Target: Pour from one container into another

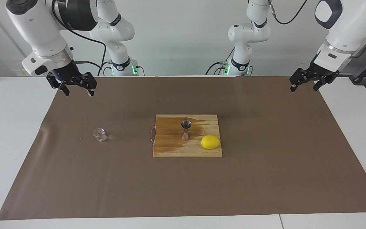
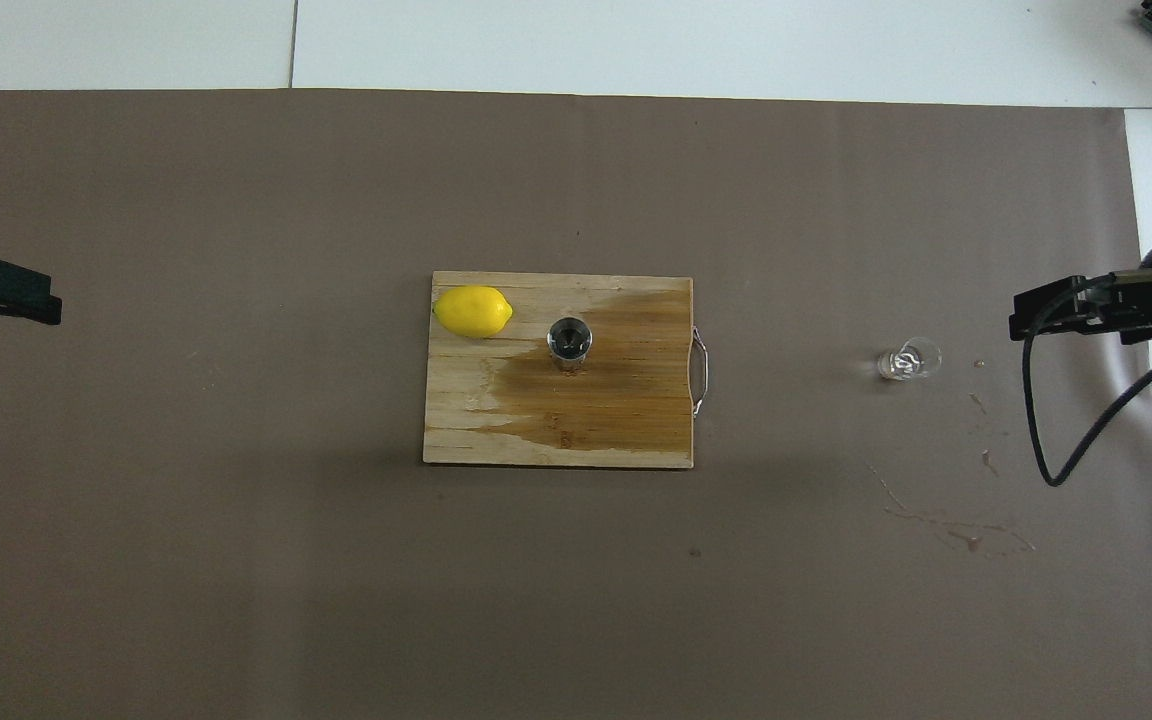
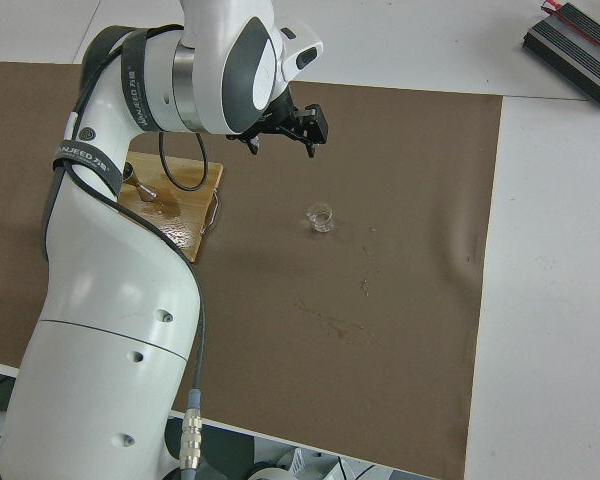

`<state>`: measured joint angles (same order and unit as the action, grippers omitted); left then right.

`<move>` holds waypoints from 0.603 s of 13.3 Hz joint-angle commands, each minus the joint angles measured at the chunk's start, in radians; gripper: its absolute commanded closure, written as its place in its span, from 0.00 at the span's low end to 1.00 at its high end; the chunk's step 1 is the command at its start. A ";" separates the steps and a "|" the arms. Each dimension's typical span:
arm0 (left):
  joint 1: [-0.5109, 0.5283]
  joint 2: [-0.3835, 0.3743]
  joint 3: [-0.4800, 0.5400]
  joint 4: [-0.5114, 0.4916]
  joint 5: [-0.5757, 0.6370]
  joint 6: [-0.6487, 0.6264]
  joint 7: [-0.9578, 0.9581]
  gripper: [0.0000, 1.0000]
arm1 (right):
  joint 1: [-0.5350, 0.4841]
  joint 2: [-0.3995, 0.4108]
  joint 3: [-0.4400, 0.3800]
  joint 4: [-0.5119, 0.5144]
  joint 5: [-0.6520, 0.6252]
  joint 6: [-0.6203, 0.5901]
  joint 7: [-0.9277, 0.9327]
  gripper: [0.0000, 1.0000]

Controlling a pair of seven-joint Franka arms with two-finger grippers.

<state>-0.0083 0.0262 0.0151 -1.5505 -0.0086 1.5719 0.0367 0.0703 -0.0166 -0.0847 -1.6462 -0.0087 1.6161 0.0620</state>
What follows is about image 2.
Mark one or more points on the small clear glass cup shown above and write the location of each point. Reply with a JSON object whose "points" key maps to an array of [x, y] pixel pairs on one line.
{"points": [[908, 362]]}

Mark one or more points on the steel double jigger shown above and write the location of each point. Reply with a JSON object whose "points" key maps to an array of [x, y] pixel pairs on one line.
{"points": [[570, 340]]}

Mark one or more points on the wooden cutting board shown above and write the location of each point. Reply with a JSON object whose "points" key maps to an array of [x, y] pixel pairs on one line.
{"points": [[616, 420]]}

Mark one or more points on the yellow lemon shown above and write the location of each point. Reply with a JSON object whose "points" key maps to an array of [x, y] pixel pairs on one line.
{"points": [[473, 311]]}

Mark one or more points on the brown paper table mat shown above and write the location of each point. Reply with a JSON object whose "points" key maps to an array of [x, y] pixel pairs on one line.
{"points": [[576, 600]]}

